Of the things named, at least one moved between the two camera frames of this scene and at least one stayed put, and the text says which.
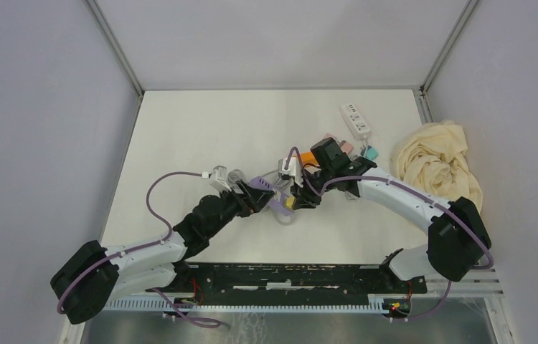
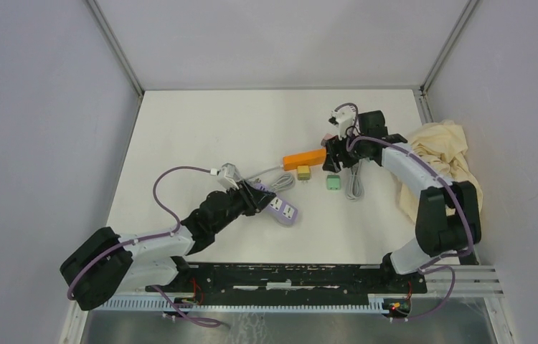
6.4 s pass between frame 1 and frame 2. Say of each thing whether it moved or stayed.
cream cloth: stayed
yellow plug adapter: moved
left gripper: stayed
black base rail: stayed
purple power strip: moved
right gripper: moved
